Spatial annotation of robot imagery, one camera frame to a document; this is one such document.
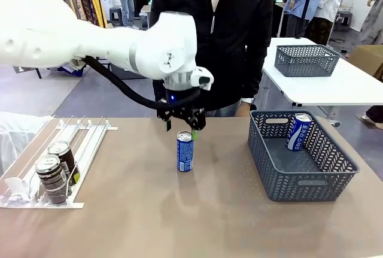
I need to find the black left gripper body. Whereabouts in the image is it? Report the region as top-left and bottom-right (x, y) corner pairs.
(163, 89), (200, 114)

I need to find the blue drink can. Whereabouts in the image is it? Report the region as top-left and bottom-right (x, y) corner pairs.
(176, 130), (194, 172)
(285, 113), (313, 151)

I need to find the black drink can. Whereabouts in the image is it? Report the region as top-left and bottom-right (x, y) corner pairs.
(47, 140), (81, 187)
(35, 154), (72, 207)

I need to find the gray plastic lattice basket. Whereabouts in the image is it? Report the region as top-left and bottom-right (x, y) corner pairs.
(247, 110), (360, 202)
(274, 44), (342, 78)

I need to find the person's left forearm black sleeve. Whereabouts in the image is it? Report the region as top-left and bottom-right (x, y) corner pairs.
(239, 39), (275, 103)

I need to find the person's right forearm black sleeve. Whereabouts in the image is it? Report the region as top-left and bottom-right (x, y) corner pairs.
(151, 78), (166, 111)

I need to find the person in black jacket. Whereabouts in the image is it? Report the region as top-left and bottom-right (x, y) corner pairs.
(149, 0), (275, 118)

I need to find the small light desk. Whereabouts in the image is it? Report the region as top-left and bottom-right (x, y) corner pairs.
(139, 5), (152, 28)

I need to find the gray blue fabric pile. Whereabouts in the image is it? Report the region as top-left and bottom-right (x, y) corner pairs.
(56, 60), (86, 78)

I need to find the gray plastic stool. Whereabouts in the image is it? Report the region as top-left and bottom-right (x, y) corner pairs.
(109, 6), (124, 27)
(334, 8), (354, 31)

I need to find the white side table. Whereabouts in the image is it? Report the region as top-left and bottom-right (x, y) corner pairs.
(261, 37), (383, 129)

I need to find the small white cabinet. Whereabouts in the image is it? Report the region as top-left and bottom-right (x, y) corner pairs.
(100, 0), (114, 21)

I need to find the yellow garment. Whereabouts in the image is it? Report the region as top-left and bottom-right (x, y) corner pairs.
(84, 0), (108, 28)

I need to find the white cloth bundle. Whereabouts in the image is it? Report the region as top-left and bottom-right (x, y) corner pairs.
(0, 111), (54, 178)

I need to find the bystander leg with shoe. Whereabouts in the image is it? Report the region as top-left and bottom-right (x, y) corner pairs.
(361, 105), (383, 130)

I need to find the cardboard box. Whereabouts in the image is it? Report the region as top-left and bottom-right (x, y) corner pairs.
(348, 44), (383, 81)

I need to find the mannequin in gray dress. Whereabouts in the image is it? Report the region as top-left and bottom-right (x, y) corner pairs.
(357, 0), (383, 46)

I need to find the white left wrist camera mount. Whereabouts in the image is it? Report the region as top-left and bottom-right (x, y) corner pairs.
(191, 66), (215, 92)

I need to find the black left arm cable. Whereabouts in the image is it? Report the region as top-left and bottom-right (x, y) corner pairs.
(84, 56), (201, 111)

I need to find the white wire can dispenser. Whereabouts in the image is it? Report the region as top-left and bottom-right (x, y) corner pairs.
(0, 116), (119, 210)

